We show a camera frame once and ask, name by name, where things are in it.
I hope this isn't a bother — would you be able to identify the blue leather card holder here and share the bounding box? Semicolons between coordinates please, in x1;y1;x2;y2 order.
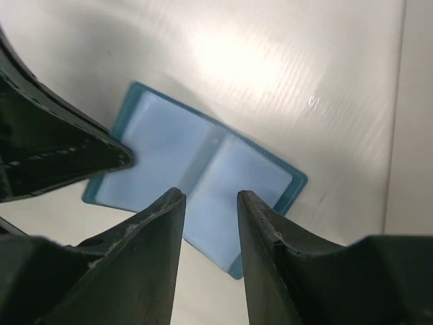
83;82;308;280

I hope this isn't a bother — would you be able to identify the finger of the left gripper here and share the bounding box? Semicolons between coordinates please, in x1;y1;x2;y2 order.
1;34;133;202

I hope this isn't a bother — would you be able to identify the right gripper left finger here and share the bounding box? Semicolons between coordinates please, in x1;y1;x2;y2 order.
1;188;186;324

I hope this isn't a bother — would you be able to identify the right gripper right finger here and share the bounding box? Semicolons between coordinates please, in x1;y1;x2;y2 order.
237;191;432;324

